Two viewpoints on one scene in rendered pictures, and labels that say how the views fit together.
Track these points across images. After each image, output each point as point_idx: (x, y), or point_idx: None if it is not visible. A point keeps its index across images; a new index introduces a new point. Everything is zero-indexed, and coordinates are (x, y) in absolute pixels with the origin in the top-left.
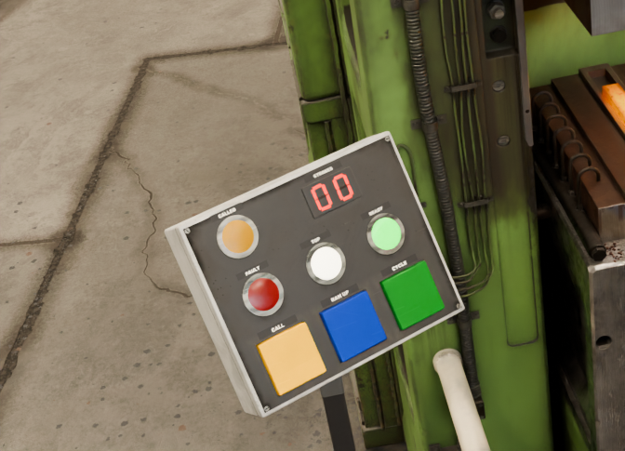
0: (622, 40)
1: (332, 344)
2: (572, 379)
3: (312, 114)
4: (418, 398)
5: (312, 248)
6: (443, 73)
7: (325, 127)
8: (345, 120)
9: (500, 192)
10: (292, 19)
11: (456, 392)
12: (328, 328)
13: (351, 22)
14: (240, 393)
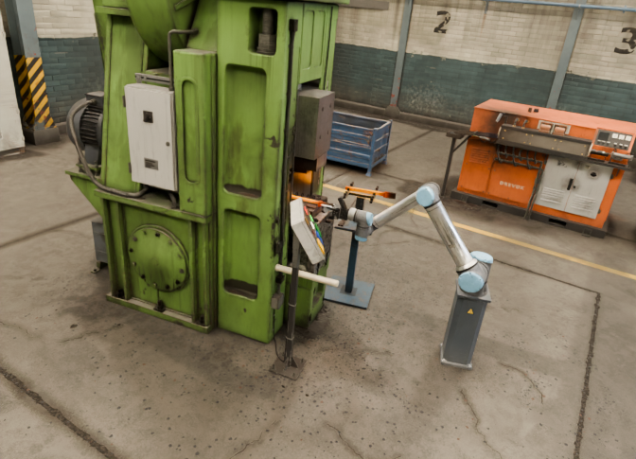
0: None
1: None
2: (290, 265)
3: (207, 220)
4: (272, 281)
5: (310, 222)
6: None
7: (209, 224)
8: (213, 220)
9: (286, 217)
10: (206, 192)
11: (291, 269)
12: (319, 238)
13: (226, 188)
14: (313, 258)
